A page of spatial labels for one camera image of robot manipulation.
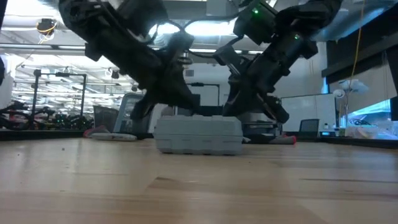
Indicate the grey utility knife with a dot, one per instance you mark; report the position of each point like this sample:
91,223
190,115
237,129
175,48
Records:
113,137

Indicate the black background robot arm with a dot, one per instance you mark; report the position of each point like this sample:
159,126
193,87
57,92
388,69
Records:
18,115

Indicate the small display device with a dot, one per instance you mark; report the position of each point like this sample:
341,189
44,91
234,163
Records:
326,133

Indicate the black table rig frame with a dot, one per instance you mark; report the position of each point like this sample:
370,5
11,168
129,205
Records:
31,133

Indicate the white floor lamp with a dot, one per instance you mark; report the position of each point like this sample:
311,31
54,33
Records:
353,85

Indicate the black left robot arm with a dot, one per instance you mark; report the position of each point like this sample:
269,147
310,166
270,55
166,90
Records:
84,15

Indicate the long ceiling light strip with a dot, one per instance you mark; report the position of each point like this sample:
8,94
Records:
62,47

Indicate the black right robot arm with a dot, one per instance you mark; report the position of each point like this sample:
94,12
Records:
311,12

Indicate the black glove grey red cuff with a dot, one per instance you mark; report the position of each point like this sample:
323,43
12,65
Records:
280,140
94,130

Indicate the grey plastic tool case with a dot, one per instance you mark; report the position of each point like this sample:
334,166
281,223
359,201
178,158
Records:
199,135

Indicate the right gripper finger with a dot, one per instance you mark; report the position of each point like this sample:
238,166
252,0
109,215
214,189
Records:
275,109
239,104

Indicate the black gantry stand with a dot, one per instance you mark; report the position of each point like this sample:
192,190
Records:
199,84
35,93

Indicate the grey mesh office chair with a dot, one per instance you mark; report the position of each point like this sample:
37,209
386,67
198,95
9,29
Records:
130,109

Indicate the black office chair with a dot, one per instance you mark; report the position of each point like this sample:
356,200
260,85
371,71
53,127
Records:
309,127

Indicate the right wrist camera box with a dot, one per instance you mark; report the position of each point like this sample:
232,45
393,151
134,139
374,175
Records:
256,21

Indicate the black ceiling spot lamp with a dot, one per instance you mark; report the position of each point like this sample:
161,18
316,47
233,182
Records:
115,74

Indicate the white desk clutter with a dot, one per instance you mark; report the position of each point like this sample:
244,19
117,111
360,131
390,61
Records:
373,130

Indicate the white whiteboard panel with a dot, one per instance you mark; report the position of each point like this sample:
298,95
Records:
311,109

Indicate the square wall vent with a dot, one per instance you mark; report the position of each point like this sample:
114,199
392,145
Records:
189,73

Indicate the grey ceiling box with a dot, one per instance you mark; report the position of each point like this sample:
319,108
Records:
217,7

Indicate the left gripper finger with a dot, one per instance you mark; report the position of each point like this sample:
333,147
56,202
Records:
182,98
143,107

